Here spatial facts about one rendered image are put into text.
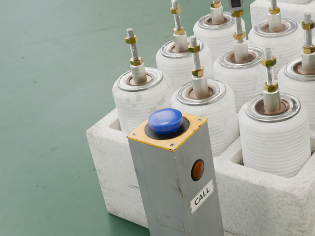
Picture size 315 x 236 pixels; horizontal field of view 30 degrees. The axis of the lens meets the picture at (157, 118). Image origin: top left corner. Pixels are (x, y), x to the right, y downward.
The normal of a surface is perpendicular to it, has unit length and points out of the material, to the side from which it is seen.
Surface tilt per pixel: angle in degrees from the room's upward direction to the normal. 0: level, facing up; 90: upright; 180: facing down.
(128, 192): 90
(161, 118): 0
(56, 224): 0
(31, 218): 0
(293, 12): 90
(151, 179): 90
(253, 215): 90
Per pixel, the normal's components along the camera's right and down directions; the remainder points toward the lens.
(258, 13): -0.59, 0.51
